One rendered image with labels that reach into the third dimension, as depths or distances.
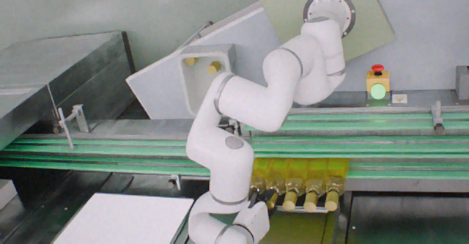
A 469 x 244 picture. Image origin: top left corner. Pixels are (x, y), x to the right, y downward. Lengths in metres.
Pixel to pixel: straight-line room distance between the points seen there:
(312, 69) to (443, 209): 0.72
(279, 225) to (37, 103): 1.06
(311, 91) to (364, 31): 0.43
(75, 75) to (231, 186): 1.35
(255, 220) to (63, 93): 1.14
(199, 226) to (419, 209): 0.74
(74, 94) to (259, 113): 1.36
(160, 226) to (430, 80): 0.97
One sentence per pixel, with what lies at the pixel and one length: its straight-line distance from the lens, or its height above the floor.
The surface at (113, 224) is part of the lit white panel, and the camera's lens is 1.69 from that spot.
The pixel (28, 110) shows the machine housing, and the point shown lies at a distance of 1.98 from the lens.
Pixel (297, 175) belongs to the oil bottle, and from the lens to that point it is 1.45.
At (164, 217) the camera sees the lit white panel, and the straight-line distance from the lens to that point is 1.65.
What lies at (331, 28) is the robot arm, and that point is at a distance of 1.19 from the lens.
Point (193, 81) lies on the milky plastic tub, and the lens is 1.71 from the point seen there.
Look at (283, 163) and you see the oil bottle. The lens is 1.52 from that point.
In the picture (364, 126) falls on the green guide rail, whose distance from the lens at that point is 1.45.
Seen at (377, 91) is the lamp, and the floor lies 0.85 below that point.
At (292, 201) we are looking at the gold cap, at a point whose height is 1.16.
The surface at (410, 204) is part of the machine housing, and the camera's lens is 1.64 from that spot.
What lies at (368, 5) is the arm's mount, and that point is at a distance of 1.47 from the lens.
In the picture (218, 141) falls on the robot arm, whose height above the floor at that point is 1.44.
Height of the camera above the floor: 2.23
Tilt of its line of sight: 58 degrees down
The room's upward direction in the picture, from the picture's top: 149 degrees counter-clockwise
